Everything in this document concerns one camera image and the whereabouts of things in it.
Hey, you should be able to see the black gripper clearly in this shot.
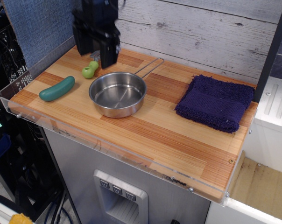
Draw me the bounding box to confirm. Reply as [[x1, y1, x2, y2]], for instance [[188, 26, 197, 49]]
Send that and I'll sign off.
[[72, 0, 120, 69]]

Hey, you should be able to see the stainless steel pot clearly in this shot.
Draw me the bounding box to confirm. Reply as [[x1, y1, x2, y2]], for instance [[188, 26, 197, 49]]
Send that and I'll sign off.
[[89, 57, 164, 119]]

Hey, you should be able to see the blue fabric panel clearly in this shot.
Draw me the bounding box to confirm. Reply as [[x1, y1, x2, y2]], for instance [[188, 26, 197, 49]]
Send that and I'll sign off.
[[2, 0, 82, 69]]

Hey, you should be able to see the green toy cucumber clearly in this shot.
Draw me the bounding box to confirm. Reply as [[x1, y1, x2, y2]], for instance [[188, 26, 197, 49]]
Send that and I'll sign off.
[[39, 76, 75, 102]]

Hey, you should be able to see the clear acrylic table guard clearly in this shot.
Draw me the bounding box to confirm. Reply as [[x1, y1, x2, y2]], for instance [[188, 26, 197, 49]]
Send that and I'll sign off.
[[0, 46, 251, 203]]

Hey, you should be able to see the purple folded towel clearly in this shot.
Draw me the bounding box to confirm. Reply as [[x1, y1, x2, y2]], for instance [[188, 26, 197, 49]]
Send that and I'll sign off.
[[175, 75, 255, 133]]

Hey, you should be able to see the silver toy fridge cabinet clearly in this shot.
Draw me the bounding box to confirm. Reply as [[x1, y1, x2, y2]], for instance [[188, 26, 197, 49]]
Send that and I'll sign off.
[[45, 130, 210, 224]]

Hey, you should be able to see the yellow object at corner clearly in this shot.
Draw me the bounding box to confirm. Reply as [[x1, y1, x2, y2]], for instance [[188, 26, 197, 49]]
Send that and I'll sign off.
[[9, 213, 33, 224]]

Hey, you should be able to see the white toy sink unit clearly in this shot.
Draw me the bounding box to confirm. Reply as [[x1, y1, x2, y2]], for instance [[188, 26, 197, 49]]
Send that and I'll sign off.
[[206, 77, 282, 224]]

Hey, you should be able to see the green handled toy spatula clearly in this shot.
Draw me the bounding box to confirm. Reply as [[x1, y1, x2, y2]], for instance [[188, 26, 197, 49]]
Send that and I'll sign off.
[[81, 50, 100, 79]]

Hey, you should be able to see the dark right vertical post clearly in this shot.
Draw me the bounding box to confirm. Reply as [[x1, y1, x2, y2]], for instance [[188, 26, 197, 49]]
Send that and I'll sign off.
[[253, 14, 282, 103]]

